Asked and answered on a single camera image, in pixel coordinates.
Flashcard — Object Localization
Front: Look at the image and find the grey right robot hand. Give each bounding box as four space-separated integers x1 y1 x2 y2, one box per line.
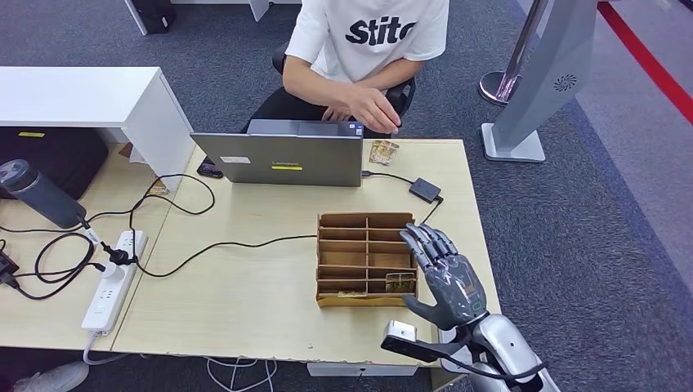
399 222 489 331

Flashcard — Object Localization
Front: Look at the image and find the person's left hand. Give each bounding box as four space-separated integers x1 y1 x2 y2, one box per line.
322 102 354 123

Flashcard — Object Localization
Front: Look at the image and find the person's right hand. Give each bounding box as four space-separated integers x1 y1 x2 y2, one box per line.
345 86 402 136

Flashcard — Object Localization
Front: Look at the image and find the cardboard card organizer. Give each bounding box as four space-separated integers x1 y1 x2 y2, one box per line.
315 212 419 309

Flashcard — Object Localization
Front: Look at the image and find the person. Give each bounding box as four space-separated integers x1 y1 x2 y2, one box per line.
240 0 450 139

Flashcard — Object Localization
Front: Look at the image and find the grey card reader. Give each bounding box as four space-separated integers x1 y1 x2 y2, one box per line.
438 327 475 376

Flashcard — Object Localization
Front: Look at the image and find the black office chair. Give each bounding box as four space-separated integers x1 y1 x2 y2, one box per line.
270 42 417 139

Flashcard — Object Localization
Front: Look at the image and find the grey laptop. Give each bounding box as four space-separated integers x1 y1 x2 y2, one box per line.
190 118 364 188

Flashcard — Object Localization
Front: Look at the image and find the black adapter box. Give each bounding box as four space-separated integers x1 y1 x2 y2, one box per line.
409 177 444 204

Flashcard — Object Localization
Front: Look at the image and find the white desk drawer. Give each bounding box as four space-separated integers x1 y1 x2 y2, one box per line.
306 362 418 377

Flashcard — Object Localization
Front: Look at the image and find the black phone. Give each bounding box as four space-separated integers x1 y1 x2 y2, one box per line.
196 157 225 180

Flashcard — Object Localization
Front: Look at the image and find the grey kiosk stand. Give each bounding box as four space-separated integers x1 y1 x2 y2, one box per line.
481 0 601 163

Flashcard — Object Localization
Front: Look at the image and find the black computer tower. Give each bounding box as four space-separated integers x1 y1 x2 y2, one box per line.
130 0 177 34

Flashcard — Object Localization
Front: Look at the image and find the brown cardboard scrap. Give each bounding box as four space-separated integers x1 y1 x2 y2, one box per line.
118 142 146 163

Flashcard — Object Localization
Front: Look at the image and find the white desk shelf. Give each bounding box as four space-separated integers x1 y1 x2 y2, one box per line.
0 66 196 192

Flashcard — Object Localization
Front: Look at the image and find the black plug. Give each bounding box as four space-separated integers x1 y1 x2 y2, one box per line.
101 242 137 267

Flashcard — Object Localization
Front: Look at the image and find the black bag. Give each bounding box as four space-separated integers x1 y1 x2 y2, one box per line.
0 127 110 201

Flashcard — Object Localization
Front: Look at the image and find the white power strip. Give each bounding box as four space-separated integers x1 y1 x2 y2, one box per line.
81 230 149 333

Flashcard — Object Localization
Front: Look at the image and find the dark grey water bottle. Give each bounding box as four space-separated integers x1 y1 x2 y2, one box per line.
0 158 87 230

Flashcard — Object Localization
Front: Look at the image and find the black charger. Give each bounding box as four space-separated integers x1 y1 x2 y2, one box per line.
0 247 20 289

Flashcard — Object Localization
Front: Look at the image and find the white shoe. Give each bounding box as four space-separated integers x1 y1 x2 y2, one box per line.
11 361 90 392

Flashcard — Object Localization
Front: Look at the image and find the short black cable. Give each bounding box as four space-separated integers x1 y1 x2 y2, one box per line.
361 170 414 186

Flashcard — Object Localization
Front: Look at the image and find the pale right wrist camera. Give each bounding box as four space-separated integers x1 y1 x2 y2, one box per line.
380 320 472 363

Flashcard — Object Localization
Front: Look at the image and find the chrome stanchion post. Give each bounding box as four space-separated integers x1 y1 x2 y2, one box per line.
478 0 551 106

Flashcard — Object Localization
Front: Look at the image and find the looping black cable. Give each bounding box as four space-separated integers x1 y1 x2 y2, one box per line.
0 172 217 266

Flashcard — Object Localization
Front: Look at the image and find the long black cable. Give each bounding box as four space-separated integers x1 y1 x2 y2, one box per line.
131 195 446 280

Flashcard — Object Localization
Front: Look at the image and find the white floor cable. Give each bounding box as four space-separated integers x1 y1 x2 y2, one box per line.
205 357 278 392

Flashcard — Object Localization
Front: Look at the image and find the white cable tag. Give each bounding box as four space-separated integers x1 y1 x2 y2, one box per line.
78 215 103 246

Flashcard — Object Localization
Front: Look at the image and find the coiled black cable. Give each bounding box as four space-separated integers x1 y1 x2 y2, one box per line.
0 231 106 302

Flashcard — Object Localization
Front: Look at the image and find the white power strip cord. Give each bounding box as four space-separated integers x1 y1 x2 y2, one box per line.
82 331 129 367

